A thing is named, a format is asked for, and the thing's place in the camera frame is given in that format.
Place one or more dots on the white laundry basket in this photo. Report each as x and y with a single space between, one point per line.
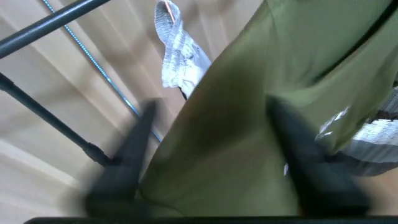
376 140

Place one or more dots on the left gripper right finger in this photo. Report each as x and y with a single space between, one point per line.
317 180

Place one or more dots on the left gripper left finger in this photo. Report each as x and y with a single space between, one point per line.
121 180

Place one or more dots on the green garment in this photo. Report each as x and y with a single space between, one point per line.
233 140

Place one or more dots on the pink clothes hanger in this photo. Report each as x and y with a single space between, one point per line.
169 9

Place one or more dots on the grey curtain pull rod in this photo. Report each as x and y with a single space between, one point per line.
93 60

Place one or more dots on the black clothes rack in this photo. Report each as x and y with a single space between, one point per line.
46 23

